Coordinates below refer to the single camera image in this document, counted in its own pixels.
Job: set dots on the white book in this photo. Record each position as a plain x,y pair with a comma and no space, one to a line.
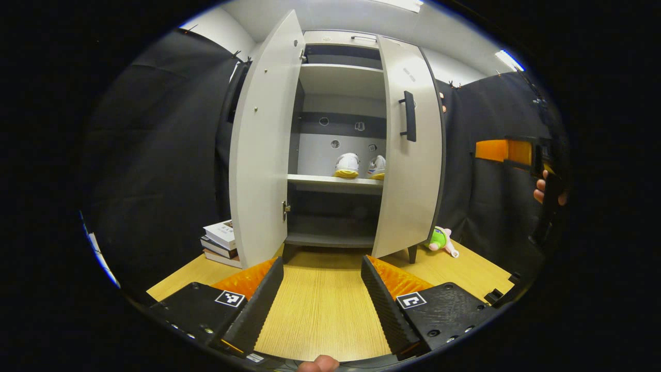
221,233

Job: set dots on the white cabinet door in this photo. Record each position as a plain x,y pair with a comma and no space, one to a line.
261,165
413,196

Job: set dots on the dark book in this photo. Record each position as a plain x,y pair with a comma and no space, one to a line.
217,246

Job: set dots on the green and pink plush toy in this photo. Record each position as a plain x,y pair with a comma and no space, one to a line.
439,240

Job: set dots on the brown book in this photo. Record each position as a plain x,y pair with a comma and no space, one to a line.
222,259

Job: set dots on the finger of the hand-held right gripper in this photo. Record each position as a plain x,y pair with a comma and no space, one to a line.
496,151

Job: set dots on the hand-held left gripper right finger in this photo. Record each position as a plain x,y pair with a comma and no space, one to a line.
387,310

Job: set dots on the white shoe cabinet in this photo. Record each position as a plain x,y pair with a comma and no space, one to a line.
341,80

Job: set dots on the white sneaker shoe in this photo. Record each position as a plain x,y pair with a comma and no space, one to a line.
378,168
347,165

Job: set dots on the ceiling light panel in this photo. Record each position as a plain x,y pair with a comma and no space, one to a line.
508,60
400,4

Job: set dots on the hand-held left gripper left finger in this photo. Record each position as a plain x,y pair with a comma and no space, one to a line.
258,310

